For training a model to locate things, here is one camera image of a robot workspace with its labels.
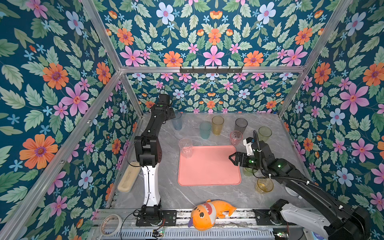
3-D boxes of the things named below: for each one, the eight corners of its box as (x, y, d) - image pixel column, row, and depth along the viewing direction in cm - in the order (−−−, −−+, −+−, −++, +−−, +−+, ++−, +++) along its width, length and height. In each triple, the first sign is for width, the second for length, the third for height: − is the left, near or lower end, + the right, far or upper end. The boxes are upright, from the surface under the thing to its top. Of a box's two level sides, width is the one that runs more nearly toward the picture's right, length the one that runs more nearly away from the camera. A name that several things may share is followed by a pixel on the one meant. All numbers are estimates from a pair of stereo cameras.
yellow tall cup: (212, 135, 109) (212, 122, 98) (211, 128, 113) (212, 115, 102) (222, 135, 109) (224, 122, 98) (221, 128, 113) (223, 115, 102)
